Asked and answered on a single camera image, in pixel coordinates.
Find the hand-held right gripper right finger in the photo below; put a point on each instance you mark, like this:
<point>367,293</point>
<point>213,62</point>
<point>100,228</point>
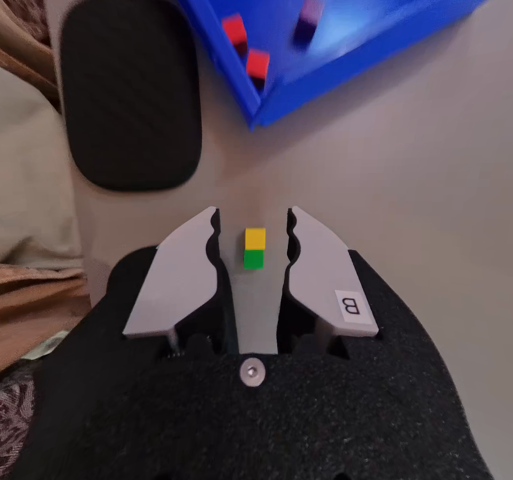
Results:
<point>320,271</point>

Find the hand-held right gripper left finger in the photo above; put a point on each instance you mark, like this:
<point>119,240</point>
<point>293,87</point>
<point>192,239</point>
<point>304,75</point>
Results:
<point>172,279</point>

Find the green cube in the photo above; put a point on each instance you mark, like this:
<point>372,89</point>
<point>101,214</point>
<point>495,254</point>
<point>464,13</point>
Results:
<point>253,259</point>

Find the yellow cube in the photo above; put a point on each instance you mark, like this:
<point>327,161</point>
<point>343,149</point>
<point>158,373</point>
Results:
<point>255,238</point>

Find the purple cube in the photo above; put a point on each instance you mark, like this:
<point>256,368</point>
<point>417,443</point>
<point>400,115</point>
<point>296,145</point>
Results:
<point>308,15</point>

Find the blue plastic bin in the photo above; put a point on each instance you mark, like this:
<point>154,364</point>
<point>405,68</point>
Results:
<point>360,7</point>

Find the person's right forearm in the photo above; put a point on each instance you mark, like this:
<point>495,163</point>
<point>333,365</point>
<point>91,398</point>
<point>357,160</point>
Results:
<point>40,295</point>

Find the person's left forearm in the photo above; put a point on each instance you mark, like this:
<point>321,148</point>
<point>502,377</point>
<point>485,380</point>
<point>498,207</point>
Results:
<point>20,15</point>

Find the white desk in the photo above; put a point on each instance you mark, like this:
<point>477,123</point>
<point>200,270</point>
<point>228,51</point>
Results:
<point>360,187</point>

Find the beige trousers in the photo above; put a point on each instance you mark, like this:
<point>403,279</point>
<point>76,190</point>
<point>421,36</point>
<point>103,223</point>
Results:
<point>32,167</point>

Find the black wrist rest pad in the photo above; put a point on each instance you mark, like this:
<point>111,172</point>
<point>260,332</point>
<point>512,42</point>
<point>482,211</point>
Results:
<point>128,95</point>

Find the red cube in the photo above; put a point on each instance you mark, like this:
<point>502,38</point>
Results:
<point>233,29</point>
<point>257,63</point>

